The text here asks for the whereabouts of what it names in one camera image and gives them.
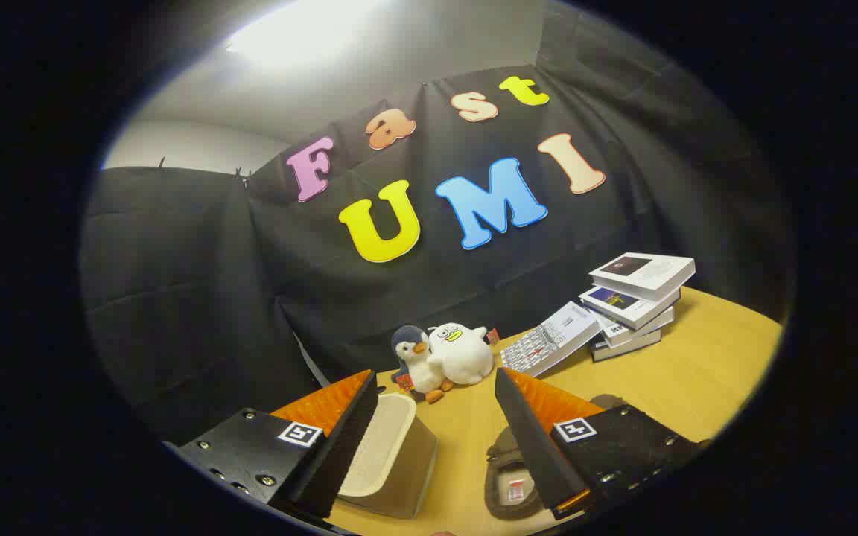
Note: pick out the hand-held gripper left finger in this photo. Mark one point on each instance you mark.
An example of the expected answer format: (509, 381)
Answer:
(339, 447)

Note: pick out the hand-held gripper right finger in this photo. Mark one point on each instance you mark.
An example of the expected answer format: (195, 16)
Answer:
(537, 447)

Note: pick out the beige fabric storage box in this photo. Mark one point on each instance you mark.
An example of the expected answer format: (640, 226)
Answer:
(392, 447)

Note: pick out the patterned cover book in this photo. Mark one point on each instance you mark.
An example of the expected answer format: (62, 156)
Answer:
(548, 342)

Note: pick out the grey penguin plush toy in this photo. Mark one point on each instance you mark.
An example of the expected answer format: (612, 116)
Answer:
(420, 368)

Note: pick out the white duck plush toy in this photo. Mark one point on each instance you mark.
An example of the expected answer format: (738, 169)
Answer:
(462, 357)

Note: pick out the dark cover book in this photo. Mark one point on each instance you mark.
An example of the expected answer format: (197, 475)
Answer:
(623, 350)

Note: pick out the thin white book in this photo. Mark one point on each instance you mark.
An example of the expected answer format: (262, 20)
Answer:
(634, 333)

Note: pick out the black backdrop cloth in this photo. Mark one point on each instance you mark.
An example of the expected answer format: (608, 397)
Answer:
(287, 298)

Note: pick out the white book blue picture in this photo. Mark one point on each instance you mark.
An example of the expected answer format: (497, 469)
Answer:
(623, 305)

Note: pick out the thick white book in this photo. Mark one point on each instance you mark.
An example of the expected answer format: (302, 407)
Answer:
(645, 274)

